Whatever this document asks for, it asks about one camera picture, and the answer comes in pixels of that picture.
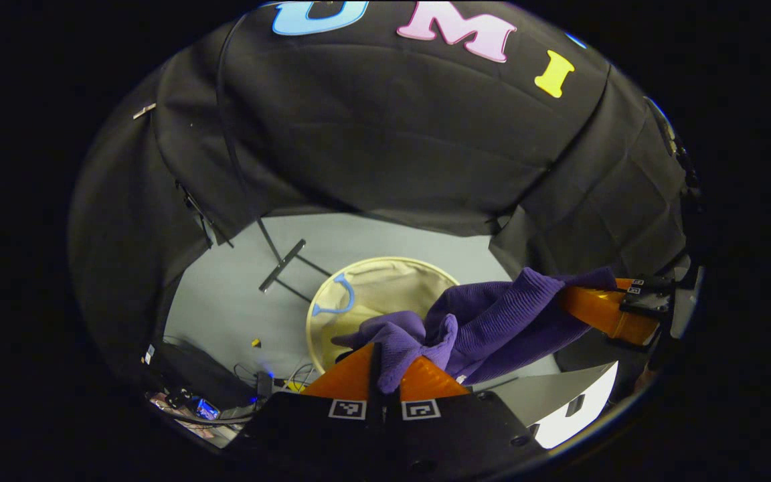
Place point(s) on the black clothes rack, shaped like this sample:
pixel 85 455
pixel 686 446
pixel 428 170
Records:
pixel 282 266

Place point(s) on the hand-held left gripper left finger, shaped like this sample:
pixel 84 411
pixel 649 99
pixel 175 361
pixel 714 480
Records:
pixel 312 435

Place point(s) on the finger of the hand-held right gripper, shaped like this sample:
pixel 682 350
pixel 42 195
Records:
pixel 653 286
pixel 606 314

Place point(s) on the cream laundry hamper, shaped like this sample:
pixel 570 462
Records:
pixel 385 288

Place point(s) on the black backdrop cloth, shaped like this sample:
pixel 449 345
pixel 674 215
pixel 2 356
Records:
pixel 392 147

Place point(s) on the metal backdrop clip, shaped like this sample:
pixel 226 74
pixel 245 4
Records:
pixel 144 110

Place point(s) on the blue lit device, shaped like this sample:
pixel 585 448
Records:
pixel 205 408

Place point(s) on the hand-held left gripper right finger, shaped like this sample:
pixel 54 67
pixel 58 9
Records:
pixel 459 435

